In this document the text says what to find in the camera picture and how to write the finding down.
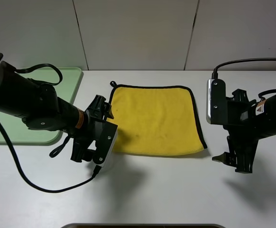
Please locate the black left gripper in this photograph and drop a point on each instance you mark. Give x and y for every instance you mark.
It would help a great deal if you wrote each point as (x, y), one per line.
(90, 130)

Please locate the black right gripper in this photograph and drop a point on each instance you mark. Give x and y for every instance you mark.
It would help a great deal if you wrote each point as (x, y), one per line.
(241, 142)

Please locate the yellow towel with black trim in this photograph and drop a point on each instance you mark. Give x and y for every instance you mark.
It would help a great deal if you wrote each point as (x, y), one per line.
(158, 121)

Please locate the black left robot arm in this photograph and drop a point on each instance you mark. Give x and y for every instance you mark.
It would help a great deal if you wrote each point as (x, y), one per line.
(36, 103)

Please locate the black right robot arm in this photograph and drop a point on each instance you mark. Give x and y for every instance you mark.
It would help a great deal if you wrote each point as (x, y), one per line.
(247, 123)

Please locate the green plastic tray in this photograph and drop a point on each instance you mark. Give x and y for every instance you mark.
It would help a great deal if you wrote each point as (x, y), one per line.
(18, 132)

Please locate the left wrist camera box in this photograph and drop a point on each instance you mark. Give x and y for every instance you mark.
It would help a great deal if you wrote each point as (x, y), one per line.
(105, 143)

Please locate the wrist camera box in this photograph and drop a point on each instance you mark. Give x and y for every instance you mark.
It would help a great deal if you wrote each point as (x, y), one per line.
(105, 143)
(216, 104)

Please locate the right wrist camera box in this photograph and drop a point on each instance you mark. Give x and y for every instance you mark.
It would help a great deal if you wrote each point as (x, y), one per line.
(216, 104)

